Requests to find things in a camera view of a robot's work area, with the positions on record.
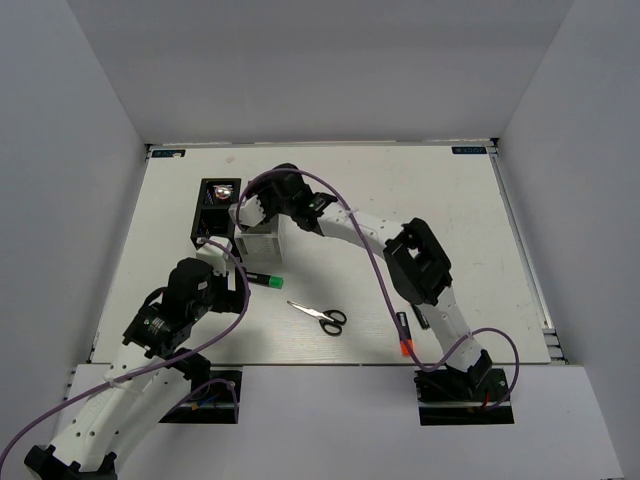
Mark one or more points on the orange capped black highlighter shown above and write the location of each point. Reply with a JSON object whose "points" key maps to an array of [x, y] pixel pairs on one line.
{"points": [[406, 342]]}

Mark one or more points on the right blue table label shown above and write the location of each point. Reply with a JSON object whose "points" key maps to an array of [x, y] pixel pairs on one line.
{"points": [[469, 150]]}

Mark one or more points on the black handled scissors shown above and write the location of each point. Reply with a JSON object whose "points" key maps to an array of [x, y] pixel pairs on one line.
{"points": [[330, 321]]}

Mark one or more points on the left blue table label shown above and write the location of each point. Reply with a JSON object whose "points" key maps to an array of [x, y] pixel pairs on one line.
{"points": [[168, 153]]}

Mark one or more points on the pink capped black highlighter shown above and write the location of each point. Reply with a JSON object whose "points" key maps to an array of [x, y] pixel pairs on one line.
{"points": [[421, 319]]}

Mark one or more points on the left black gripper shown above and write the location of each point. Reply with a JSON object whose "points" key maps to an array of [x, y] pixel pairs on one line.
{"points": [[230, 298]]}

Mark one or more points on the black green-capped marker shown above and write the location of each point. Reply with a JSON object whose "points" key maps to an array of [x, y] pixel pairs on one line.
{"points": [[270, 281]]}

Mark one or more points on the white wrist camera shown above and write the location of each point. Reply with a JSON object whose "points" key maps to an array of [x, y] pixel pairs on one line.
{"points": [[247, 214], [221, 262]]}

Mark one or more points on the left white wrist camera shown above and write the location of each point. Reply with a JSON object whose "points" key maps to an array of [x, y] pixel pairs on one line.
{"points": [[221, 262]]}

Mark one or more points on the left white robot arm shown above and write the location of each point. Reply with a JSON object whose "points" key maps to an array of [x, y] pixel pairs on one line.
{"points": [[152, 374]]}

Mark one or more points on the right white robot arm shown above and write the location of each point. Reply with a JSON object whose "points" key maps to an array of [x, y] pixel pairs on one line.
{"points": [[419, 268]]}

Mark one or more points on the black pen holder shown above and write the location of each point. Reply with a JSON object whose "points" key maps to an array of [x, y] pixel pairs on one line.
{"points": [[214, 220]]}

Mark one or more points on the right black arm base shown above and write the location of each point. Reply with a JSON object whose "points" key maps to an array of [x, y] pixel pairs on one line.
{"points": [[445, 401]]}

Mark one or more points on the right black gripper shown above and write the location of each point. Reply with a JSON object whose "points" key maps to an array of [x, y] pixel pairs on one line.
{"points": [[262, 188]]}

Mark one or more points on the white pen holder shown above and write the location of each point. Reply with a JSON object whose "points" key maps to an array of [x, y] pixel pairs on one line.
{"points": [[262, 244]]}

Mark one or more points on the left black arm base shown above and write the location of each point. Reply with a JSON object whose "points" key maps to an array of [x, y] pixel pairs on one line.
{"points": [[216, 404]]}

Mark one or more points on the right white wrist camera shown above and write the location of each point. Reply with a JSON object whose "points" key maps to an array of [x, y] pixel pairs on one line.
{"points": [[247, 214]]}

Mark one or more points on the blue table label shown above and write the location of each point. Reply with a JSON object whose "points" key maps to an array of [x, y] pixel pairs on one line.
{"points": [[469, 150], [168, 153]]}

